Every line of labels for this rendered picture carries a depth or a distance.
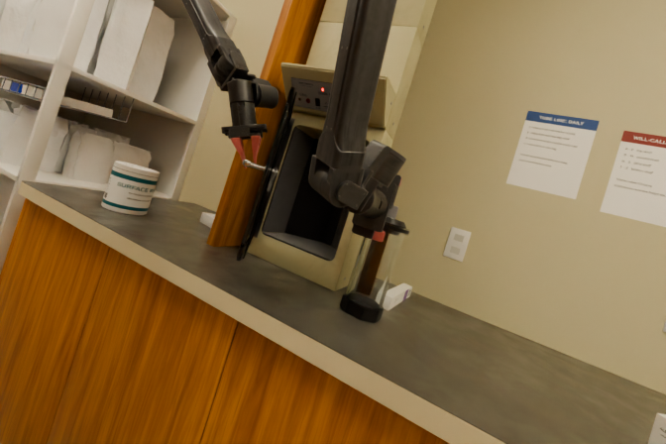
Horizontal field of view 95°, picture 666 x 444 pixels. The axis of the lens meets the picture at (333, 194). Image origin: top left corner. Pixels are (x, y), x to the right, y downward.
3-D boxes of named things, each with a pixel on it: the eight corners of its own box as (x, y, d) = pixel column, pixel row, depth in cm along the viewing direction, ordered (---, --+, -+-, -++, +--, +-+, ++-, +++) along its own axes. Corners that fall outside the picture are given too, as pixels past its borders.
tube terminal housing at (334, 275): (285, 248, 120) (345, 62, 121) (361, 279, 107) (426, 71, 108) (245, 251, 97) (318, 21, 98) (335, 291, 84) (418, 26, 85)
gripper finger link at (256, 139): (236, 169, 77) (231, 132, 76) (265, 166, 78) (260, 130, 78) (232, 169, 71) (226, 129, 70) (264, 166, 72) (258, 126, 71)
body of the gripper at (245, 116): (226, 138, 76) (222, 108, 75) (268, 134, 78) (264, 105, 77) (221, 135, 70) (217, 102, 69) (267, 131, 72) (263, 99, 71)
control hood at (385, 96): (289, 110, 97) (299, 80, 97) (386, 129, 84) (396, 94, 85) (270, 94, 87) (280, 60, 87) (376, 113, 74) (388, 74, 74)
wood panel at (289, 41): (288, 241, 136) (383, -54, 138) (294, 244, 135) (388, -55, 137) (206, 243, 91) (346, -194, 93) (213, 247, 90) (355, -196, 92)
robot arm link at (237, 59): (211, 73, 76) (227, 49, 71) (249, 80, 85) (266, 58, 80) (229, 114, 74) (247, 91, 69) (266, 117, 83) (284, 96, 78)
